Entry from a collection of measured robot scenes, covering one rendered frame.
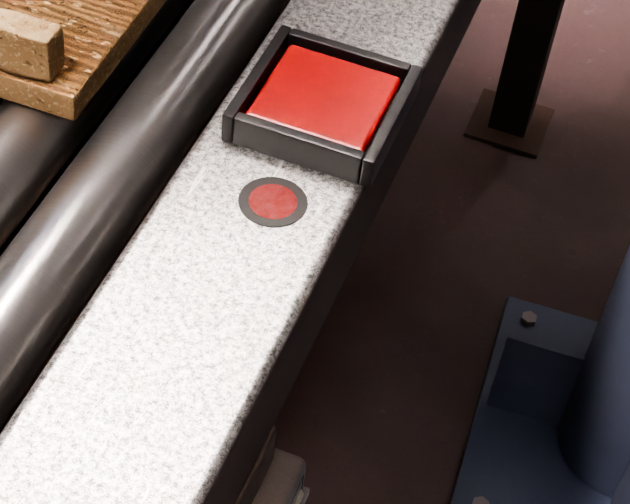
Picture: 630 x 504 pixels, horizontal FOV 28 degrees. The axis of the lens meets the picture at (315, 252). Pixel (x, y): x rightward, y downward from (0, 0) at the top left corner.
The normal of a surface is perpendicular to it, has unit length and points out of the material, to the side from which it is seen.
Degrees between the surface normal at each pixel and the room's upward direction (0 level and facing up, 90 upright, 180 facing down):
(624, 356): 90
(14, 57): 83
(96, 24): 0
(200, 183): 0
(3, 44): 92
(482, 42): 1
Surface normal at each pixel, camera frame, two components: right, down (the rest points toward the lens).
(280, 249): 0.08, -0.66
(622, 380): -0.76, 0.44
